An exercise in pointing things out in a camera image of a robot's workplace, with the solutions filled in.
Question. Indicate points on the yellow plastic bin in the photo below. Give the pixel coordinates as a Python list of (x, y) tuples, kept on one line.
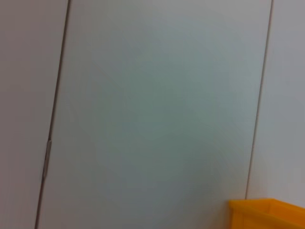
[(262, 214)]

